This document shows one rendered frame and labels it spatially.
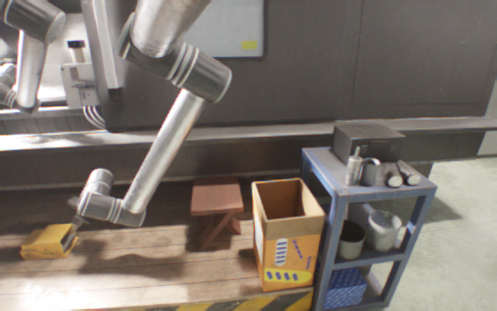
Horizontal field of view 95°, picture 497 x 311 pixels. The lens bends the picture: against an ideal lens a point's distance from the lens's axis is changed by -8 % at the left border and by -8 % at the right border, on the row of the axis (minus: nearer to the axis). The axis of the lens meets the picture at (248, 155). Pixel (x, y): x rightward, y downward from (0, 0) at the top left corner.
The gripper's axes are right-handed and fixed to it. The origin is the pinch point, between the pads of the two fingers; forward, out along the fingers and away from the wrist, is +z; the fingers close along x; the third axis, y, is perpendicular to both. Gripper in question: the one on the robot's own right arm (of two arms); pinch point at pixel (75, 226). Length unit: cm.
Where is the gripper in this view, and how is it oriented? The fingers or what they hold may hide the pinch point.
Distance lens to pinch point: 162.9
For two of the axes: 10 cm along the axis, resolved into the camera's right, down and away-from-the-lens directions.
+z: -6.1, 7.5, 2.7
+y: 7.8, 5.1, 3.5
